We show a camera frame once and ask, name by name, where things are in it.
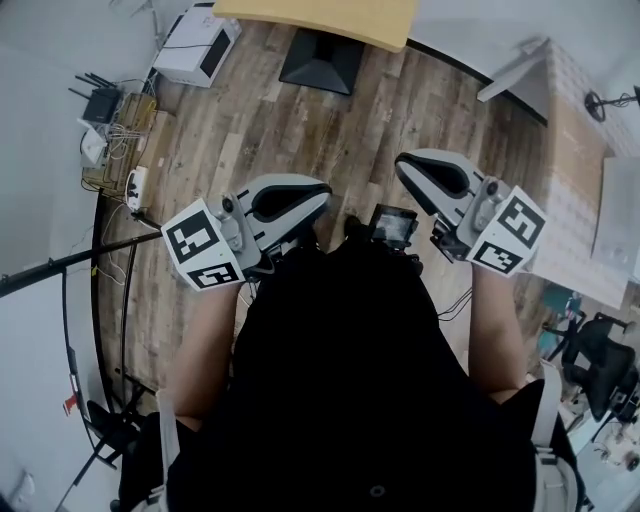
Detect grey flat tray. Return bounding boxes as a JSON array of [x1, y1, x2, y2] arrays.
[[591, 155, 640, 274]]

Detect small white network device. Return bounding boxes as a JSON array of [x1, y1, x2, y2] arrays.
[[79, 128, 109, 169]]

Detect black chest-mounted display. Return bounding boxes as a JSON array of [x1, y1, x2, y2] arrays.
[[369, 203, 420, 256]]

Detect black stand pole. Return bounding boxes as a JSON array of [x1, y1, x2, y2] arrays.
[[0, 212, 166, 299]]

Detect white power strip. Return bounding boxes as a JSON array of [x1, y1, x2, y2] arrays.
[[124, 165, 150, 210]]

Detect person's black clothing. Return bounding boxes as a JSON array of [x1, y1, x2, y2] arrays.
[[117, 234, 586, 512]]

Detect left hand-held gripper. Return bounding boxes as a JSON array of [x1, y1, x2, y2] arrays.
[[160, 173, 334, 292]]

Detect black router with antennas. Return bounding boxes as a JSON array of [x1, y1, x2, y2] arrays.
[[68, 72, 121, 123]]

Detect cardboard box with cables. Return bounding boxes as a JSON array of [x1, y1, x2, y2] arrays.
[[82, 92, 174, 191]]

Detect light wooden table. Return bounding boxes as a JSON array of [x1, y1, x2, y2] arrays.
[[212, 0, 419, 96]]

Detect black desk lamp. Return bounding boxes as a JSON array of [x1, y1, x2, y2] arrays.
[[584, 84, 640, 124]]

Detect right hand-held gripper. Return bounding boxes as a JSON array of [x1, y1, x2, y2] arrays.
[[393, 147, 548, 279]]

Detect person's left forearm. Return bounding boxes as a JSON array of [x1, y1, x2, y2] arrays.
[[164, 282, 246, 426]]

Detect white slanted table leg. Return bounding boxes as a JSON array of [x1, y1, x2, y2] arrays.
[[477, 37, 550, 126]]

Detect grey shoulder strap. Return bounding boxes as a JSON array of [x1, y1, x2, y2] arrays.
[[532, 362, 581, 512], [144, 389, 182, 512]]

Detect black office chair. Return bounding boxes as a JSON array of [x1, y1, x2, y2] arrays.
[[542, 312, 640, 424]]

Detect white box with black panel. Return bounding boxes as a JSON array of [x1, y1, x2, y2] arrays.
[[152, 3, 243, 89]]

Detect checked tablecloth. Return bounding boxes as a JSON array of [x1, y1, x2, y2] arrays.
[[542, 37, 640, 309]]

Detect person's right forearm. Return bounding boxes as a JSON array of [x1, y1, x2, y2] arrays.
[[467, 259, 531, 401]]

